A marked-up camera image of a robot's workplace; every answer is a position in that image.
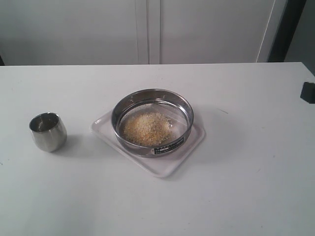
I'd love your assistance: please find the round stainless steel sieve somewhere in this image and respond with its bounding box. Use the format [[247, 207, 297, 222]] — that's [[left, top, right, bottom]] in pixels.
[[111, 88, 194, 158]]

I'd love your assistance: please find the yellow and white grain mix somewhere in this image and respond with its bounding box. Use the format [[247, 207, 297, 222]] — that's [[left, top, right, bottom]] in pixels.
[[123, 113, 171, 147]]

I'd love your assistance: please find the stainless steel cup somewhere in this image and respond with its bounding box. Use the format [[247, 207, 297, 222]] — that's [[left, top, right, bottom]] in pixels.
[[29, 112, 67, 152]]

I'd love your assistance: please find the white square plastic tray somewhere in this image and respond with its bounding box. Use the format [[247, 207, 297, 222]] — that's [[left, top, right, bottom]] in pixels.
[[91, 111, 205, 178]]

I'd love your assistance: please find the white cabinet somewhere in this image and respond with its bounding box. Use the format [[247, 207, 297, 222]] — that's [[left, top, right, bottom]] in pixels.
[[0, 0, 286, 65]]

